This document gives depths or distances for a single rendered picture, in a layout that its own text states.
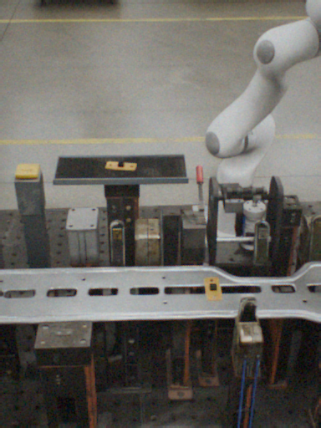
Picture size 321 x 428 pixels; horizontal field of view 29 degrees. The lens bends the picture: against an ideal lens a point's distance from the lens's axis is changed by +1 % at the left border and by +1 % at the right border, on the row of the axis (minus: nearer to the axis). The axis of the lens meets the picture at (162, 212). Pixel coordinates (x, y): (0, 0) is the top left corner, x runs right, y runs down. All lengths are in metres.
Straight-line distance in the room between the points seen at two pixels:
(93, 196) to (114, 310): 2.33
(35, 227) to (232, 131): 0.64
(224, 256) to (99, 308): 0.41
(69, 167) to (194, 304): 0.54
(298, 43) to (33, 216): 0.86
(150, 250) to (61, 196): 2.23
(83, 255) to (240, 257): 0.43
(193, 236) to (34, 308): 0.45
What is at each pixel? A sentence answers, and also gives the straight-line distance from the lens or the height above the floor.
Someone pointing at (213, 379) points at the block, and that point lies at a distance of 1.74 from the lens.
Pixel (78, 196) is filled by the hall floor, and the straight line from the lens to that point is 3.78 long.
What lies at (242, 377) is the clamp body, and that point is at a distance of 1.45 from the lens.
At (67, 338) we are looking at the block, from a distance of 1.40.
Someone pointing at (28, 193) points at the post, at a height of 1.10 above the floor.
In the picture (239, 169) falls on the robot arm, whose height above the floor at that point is 1.05.
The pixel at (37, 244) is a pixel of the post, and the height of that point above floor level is 0.92.
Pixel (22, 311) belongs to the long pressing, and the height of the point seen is 1.00.
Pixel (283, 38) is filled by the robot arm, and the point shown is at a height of 1.53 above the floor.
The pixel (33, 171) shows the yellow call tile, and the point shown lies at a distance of 1.74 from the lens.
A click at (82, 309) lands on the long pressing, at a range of 1.50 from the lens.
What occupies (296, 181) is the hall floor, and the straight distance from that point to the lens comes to 4.01.
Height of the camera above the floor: 2.02
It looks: 34 degrees down
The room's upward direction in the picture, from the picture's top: straight up
